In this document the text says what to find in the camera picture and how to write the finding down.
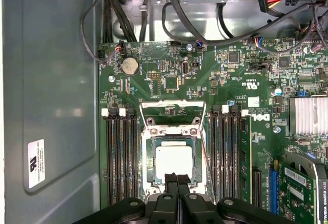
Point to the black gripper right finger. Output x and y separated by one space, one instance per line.
197 208

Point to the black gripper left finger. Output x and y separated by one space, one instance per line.
164 208

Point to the silver Intel CPU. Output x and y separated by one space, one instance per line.
174 160

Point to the CPU socket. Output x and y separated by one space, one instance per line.
147 157

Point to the black RAM slot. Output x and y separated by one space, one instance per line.
224 157
215 157
119 157
135 157
127 157
110 157
234 157

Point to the black expansion slot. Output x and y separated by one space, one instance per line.
257 186

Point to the blue expansion slot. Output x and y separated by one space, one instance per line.
273 186

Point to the green RAM stick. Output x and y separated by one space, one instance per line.
246 157

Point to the black Nvidia graphics card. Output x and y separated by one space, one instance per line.
299 193

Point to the green Dell motherboard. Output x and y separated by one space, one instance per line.
217 80

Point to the white printed case sticker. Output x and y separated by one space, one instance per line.
36 163

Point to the silver finned chipset heatsink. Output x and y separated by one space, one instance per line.
310 116

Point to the round silver coin battery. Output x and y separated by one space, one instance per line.
130 65

